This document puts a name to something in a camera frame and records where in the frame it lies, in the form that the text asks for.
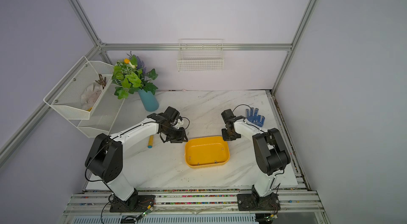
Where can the brown twigs in shelf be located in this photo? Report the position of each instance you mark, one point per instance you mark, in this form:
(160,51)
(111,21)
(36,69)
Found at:
(102,81)

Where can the green artificial plant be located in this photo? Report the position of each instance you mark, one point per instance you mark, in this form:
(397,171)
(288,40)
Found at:
(131,75)

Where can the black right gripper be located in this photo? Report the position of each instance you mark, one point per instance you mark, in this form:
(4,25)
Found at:
(226,137)

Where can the blue dotted work glove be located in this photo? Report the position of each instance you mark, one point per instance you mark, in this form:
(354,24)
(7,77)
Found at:
(253,116)

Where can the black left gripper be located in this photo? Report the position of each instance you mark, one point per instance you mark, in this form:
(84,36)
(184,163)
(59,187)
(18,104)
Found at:
(181,137)

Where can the teal vase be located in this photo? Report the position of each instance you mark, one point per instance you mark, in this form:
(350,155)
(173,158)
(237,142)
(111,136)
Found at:
(149,100)

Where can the white wire wall basket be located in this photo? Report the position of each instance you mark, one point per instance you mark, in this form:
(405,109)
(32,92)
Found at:
(198,55)

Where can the aluminium rail platform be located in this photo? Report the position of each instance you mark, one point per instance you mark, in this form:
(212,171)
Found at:
(202,206)

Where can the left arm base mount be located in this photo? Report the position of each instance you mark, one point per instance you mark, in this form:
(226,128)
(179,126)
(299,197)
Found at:
(136,203)

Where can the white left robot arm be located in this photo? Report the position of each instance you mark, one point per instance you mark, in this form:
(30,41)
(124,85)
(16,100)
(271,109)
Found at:
(106,156)

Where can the green yellow brush tool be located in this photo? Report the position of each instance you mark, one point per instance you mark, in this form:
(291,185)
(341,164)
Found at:
(150,142)

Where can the white cloth in shelf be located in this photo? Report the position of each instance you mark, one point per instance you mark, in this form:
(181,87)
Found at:
(90,96)

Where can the yellow plastic storage box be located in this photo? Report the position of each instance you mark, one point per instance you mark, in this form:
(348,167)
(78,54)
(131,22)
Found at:
(206,152)

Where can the white mesh wall shelf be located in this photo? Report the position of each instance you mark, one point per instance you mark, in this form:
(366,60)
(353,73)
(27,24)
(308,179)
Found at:
(65,98)

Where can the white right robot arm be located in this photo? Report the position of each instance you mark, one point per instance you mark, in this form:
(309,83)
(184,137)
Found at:
(270,151)

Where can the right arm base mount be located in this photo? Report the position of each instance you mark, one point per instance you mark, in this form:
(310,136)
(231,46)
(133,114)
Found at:
(254,202)

